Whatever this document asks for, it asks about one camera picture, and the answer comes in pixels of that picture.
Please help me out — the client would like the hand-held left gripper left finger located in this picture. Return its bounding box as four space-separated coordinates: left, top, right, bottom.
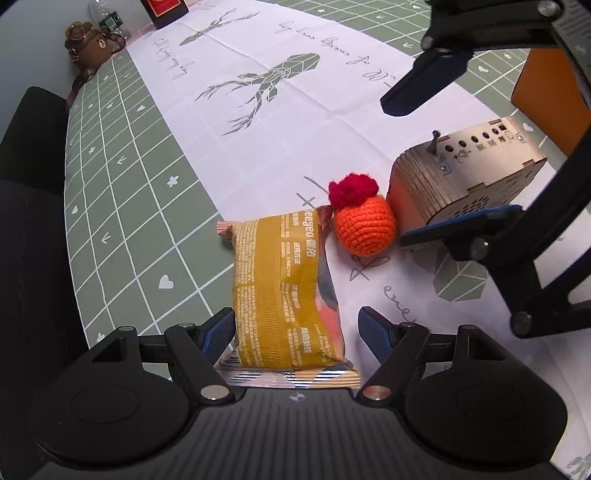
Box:
88 308 237 407

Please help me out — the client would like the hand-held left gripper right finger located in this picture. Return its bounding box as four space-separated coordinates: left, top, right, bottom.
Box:
356 305 509 407

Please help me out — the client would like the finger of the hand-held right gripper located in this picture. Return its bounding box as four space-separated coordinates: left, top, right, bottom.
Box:
399 134 591 340
381 0 561 116

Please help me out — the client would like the orange cardboard box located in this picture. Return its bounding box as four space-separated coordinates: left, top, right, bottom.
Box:
510 46 591 155

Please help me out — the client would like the yellow snack packet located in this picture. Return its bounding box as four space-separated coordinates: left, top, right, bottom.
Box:
217 210 362 391

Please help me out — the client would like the wooden radio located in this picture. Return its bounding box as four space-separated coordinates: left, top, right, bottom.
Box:
387 116 548 252

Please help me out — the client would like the orange crochet ball red top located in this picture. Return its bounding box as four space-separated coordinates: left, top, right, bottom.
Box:
328 173 398 258

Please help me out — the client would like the white printed table runner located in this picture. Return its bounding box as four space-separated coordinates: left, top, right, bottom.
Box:
124 0 591 472

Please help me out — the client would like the black chair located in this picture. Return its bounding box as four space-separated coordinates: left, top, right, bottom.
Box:
0 178 93 365
0 87 70 190

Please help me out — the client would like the red and black box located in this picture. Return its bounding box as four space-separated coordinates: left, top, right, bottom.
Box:
141 0 190 31

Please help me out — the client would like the brown bear figurine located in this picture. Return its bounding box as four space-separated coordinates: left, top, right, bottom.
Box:
64 21 126 109

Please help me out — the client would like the clear water bottle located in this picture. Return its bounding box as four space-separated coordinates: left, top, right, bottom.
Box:
89 0 132 40

